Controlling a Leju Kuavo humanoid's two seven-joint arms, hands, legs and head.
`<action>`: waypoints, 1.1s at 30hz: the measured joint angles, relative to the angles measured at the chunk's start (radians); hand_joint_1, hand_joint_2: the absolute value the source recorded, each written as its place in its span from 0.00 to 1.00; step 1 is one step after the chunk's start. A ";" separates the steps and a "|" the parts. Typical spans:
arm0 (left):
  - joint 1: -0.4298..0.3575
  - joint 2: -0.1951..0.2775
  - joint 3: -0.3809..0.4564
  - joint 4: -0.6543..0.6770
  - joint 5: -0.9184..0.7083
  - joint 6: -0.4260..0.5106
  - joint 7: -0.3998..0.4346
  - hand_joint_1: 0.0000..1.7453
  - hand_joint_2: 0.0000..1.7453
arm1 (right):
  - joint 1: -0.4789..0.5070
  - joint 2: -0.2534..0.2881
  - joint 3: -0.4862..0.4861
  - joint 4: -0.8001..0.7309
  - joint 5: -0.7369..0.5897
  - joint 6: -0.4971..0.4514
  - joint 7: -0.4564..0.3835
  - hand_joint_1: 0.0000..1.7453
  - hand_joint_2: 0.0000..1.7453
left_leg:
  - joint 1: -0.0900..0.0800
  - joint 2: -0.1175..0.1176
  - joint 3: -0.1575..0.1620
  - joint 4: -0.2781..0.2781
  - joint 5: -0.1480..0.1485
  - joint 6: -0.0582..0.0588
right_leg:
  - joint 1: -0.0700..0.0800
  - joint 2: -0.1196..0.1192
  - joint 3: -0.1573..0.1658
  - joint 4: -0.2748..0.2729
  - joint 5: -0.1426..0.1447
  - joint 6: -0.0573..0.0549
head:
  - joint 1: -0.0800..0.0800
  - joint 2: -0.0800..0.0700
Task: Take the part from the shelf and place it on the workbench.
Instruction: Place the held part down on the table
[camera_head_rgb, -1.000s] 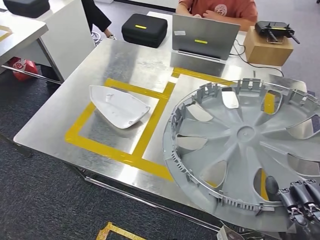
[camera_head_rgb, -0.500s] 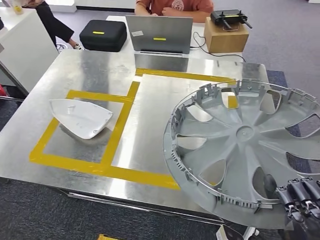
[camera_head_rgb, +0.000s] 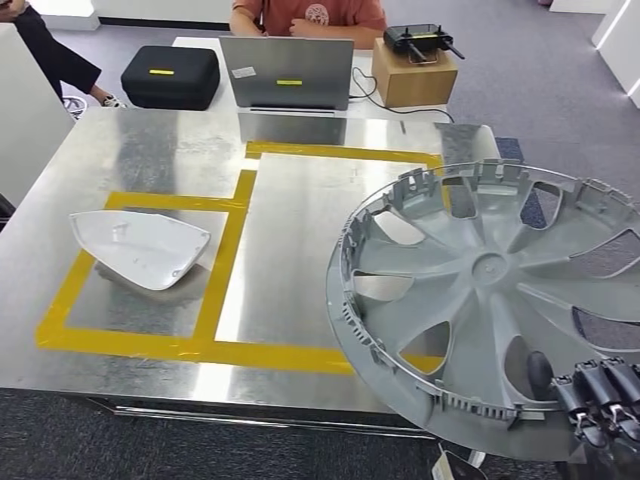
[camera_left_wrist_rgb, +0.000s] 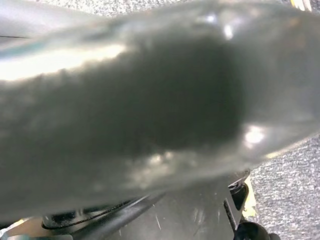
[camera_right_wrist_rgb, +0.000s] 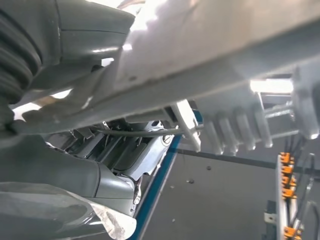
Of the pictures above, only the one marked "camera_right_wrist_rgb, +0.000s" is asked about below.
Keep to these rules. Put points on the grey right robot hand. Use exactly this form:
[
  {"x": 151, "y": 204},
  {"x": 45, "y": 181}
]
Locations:
[{"x": 62, "y": 172}]

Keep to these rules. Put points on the white rail orange connectors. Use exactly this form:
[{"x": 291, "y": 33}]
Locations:
[{"x": 280, "y": 198}]

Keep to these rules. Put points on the ceiling light panel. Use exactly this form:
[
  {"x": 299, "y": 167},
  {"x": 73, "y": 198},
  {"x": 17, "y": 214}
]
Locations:
[{"x": 271, "y": 86}]

